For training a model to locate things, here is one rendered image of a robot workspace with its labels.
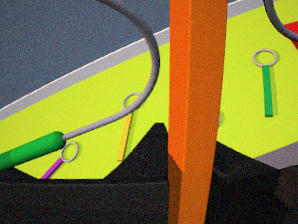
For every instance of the magenta-handled loop tool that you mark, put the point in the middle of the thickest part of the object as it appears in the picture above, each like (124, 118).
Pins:
(61, 161)

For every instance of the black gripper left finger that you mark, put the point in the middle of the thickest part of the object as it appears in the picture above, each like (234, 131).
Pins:
(135, 192)

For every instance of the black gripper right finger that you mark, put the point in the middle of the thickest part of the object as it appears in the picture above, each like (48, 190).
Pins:
(245, 191)

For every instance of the red rectangular block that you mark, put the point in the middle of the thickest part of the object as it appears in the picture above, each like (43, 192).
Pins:
(293, 27)

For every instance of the green handle with grey loop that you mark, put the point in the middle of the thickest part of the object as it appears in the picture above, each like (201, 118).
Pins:
(266, 80)

